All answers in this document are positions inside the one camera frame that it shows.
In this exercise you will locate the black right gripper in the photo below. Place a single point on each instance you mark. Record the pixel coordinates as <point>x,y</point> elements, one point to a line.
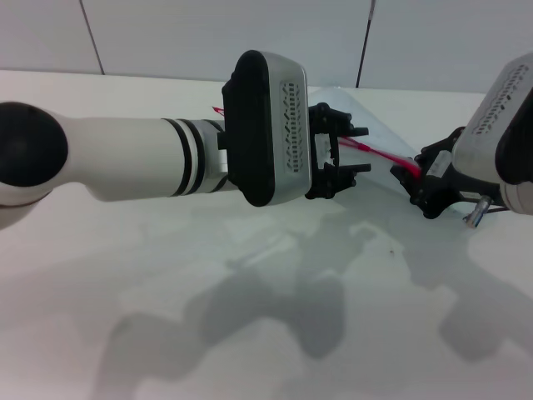
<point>445,187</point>

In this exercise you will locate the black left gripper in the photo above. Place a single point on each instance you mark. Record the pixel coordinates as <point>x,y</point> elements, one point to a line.
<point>322,146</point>

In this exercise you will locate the clear document bag red zipper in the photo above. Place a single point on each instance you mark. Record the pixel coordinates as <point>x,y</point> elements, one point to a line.
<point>375,131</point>

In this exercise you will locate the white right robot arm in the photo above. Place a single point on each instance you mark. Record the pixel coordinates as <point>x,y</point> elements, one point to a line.
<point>518,198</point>

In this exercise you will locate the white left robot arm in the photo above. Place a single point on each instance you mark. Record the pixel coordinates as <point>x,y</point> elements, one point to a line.
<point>125,158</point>

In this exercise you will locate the thin black vertical rod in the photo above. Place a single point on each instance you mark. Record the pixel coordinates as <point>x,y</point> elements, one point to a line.
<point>364,46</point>

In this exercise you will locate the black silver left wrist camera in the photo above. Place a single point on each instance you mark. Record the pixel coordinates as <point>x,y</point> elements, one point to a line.
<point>266,129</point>

